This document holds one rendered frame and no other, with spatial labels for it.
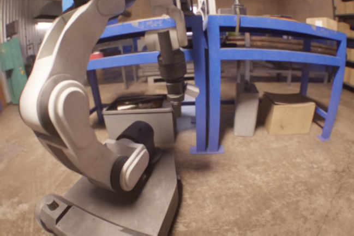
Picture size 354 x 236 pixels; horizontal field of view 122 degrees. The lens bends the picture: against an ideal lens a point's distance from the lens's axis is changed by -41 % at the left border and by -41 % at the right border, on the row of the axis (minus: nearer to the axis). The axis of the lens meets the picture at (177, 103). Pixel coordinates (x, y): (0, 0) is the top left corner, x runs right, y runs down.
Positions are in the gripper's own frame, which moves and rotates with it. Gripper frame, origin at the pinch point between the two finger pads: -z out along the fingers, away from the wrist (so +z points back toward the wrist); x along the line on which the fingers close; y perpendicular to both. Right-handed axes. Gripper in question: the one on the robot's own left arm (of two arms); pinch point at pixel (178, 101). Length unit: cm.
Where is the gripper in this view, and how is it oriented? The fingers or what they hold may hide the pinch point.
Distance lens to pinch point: 60.1
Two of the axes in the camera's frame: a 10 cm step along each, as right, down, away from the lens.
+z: -1.5, -8.3, -5.3
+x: -0.9, 5.5, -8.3
